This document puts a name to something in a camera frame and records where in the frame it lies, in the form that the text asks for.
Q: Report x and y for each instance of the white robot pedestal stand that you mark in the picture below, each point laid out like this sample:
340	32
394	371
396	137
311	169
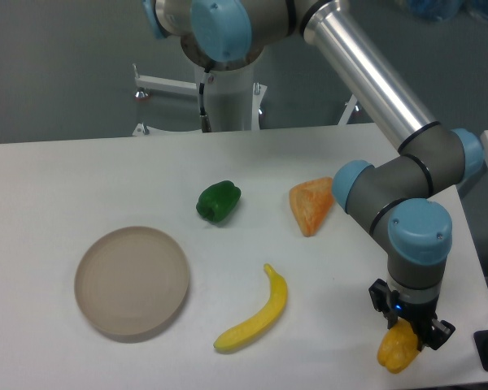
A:
227	100

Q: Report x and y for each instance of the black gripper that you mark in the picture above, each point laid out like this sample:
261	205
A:
431	333

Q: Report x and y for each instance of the yellow toy banana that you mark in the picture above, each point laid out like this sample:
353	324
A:
250	330

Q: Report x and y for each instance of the blue object top right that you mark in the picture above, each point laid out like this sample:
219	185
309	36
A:
438	11

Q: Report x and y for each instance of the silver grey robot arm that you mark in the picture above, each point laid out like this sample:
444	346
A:
392	203

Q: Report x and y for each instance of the green toy pepper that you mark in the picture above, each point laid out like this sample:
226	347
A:
217	201

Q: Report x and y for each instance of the beige round plate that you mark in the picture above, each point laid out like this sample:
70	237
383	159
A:
132	283

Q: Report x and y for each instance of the orange toy sandwich wedge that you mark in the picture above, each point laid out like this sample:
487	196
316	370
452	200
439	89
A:
310	203

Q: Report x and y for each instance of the yellow toy pepper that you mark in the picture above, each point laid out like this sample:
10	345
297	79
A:
398	348

